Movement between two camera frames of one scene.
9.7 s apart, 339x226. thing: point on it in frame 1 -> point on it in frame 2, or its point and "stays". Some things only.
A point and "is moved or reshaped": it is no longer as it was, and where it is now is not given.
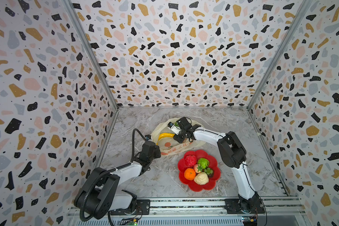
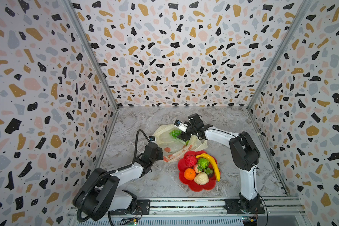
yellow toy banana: x=163 y=135 -> x=213 y=161
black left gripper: x=156 y=150 stays
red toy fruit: x=190 y=160 stays
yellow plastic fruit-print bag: x=169 y=145 is moved or reshaped
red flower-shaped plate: x=213 y=165 stays
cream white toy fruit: x=201 y=178 stays
